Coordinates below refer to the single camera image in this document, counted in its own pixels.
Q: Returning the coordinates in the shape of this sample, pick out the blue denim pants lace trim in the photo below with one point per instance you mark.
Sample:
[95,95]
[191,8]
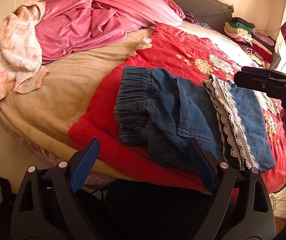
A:
[164,112]

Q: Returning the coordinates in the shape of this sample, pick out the white orange checked towel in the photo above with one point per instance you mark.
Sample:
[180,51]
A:
[21,68]

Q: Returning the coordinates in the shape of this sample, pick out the pink bed sheet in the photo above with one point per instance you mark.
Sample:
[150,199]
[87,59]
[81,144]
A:
[70,26]

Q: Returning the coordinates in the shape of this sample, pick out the striped purple pillow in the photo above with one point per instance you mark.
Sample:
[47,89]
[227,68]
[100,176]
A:
[190,18]

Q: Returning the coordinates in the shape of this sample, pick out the beige bed cover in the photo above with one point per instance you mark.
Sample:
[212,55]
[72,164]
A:
[41,119]

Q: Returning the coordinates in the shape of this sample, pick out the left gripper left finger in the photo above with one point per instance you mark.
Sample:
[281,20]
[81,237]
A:
[69,176]

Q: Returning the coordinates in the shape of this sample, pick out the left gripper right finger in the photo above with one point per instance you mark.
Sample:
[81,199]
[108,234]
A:
[219,179]

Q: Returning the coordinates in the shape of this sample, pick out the grey padded headboard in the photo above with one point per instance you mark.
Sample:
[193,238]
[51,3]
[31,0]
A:
[211,12]

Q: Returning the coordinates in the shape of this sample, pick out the white wire basket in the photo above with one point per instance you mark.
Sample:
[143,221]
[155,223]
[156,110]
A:
[278,202]

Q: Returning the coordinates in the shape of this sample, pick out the red floral blanket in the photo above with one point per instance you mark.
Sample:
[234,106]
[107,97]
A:
[183,55]

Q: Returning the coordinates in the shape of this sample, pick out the stack of folded clothes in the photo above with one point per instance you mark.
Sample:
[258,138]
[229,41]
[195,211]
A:
[259,47]

